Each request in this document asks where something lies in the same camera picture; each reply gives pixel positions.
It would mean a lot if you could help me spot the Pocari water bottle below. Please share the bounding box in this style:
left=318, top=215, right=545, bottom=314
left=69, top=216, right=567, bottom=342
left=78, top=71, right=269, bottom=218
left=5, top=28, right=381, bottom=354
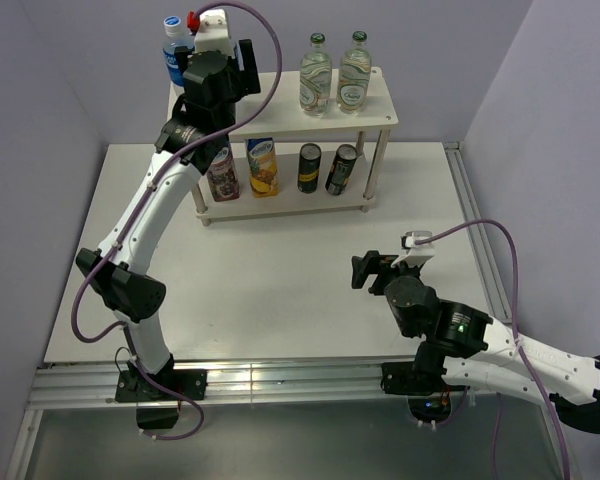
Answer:
left=234, top=42, right=243, bottom=71
left=162, top=16, right=194, bottom=88

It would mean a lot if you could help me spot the green-cap glass bottle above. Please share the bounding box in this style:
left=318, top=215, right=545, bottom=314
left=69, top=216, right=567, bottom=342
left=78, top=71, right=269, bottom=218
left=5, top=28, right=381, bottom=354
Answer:
left=299, top=32, right=332, bottom=116
left=336, top=30, right=372, bottom=114

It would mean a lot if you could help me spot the black Schweppes can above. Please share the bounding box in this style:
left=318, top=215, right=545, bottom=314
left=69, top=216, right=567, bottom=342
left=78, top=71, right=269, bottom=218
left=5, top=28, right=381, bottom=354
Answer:
left=297, top=143, right=322, bottom=194
left=325, top=144, right=358, bottom=196

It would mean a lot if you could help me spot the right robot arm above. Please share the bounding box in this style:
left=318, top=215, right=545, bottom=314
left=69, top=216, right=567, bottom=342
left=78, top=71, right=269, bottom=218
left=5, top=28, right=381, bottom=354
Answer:
left=351, top=250, right=600, bottom=434

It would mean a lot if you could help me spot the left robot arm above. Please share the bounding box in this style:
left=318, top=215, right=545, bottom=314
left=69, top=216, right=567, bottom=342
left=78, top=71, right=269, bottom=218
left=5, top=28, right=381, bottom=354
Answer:
left=76, top=39, right=261, bottom=399

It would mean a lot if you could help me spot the white two-tier shelf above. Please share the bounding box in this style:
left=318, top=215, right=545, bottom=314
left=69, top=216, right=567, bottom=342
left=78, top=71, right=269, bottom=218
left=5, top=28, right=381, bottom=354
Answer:
left=164, top=66, right=400, bottom=229

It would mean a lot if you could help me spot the pineapple juice carton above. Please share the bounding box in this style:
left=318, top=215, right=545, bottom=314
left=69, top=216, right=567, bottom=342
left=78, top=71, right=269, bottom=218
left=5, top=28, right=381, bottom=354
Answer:
left=245, top=138, right=279, bottom=198

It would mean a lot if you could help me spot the grape juice carton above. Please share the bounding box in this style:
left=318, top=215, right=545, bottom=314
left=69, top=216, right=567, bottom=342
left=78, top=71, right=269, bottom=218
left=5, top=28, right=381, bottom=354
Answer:
left=206, top=144, right=240, bottom=202

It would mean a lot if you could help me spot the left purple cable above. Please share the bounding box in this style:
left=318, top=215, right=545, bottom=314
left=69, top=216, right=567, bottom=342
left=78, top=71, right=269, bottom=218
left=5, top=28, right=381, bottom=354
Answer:
left=72, top=1, right=283, bottom=441

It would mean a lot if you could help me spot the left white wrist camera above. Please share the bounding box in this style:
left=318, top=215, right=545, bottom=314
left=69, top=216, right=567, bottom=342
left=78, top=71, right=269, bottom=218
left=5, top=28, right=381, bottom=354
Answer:
left=187, top=9, right=234, bottom=57

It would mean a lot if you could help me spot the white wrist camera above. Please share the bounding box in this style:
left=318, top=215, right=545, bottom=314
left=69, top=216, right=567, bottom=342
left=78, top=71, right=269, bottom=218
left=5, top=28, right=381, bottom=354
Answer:
left=187, top=9, right=234, bottom=57
left=391, top=230, right=435, bottom=269

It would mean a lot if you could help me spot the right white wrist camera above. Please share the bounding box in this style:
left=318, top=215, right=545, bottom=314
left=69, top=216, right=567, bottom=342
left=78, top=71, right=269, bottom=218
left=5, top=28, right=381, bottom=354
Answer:
left=391, top=230, right=435, bottom=269

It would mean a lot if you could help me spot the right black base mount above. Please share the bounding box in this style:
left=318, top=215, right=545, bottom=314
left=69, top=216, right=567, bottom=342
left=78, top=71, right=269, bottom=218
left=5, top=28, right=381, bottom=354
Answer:
left=380, top=361, right=467, bottom=424

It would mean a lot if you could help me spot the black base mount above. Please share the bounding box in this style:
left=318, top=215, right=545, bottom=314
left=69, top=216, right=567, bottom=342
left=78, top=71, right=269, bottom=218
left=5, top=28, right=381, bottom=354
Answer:
left=380, top=361, right=467, bottom=424
left=114, top=365, right=207, bottom=431

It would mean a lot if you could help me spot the aluminium right side rail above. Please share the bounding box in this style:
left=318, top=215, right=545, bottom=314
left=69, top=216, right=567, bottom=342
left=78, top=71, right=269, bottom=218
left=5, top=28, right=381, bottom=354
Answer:
left=443, top=142, right=512, bottom=324

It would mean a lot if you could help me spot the aluminium rail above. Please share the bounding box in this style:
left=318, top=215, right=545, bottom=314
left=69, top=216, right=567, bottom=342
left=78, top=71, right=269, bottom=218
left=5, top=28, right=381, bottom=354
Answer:
left=443, top=142, right=512, bottom=324
left=29, top=355, right=486, bottom=411

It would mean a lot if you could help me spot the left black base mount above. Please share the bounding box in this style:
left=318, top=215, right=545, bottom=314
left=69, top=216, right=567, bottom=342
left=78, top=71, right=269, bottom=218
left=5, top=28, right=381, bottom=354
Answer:
left=114, top=365, right=207, bottom=431

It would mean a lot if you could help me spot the aluminium front rail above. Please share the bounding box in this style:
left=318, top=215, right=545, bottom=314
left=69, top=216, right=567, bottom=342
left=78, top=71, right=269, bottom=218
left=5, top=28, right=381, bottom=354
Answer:
left=29, top=355, right=486, bottom=411

